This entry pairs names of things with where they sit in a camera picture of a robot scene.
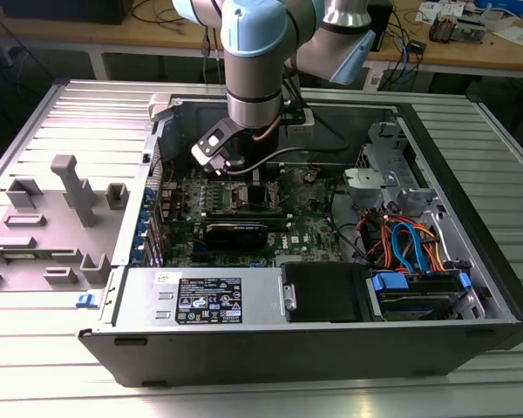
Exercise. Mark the silver pale blue robot arm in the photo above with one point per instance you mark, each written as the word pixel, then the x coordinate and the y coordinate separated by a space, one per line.
pixel 253 87

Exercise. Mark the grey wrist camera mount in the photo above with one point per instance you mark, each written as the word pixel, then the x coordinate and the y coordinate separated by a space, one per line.
pixel 303 128

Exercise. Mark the black grey PC case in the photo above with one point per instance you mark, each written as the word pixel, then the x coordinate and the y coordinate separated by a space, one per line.
pixel 287 357

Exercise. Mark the grey parts rack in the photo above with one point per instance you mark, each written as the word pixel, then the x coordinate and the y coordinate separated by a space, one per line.
pixel 48 244

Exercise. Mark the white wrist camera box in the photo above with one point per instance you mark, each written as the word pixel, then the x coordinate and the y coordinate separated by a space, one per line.
pixel 213 141

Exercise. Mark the electronic board assembly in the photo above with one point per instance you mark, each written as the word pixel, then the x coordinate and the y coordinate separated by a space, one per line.
pixel 444 28

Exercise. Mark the wooden desk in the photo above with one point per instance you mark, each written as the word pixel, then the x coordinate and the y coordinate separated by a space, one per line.
pixel 113 35

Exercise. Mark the hard disk blue carrier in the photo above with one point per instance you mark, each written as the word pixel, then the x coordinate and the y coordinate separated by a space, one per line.
pixel 418 300

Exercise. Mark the CPU socket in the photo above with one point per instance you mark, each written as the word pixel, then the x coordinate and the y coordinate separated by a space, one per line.
pixel 242 191

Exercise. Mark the small black box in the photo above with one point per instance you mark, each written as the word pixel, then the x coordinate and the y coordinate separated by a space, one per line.
pixel 417 47

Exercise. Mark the large black box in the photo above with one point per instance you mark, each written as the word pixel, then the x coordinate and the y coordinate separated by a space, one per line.
pixel 69 11

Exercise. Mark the grey metal drive cage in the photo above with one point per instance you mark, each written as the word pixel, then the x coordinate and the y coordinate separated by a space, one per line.
pixel 392 143

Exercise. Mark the green motherboard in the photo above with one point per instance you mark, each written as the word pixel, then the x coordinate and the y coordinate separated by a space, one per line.
pixel 305 226

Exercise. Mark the black graphics card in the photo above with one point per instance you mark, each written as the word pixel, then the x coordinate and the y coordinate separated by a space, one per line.
pixel 235 235

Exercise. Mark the blue plastic latch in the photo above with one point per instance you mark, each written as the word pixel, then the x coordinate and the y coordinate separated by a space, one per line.
pixel 86 301

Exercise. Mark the black tower unit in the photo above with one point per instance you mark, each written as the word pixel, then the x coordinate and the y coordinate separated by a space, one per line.
pixel 384 30

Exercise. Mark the white printed papers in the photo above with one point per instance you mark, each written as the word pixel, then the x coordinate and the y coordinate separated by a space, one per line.
pixel 436 8

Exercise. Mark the silver power supply unit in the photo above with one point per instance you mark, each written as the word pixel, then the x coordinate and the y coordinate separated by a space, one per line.
pixel 261 296

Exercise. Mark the round coin battery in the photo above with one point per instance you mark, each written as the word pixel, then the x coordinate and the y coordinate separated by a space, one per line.
pixel 311 176

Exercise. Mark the white paper sheet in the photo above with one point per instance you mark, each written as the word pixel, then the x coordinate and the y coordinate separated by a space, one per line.
pixel 518 35

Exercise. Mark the grey plastic case latch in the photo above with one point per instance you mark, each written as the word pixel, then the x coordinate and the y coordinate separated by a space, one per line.
pixel 159 106

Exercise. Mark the blue card retention clip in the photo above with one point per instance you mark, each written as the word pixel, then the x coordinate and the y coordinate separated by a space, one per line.
pixel 140 235
pixel 148 198
pixel 143 217
pixel 136 257

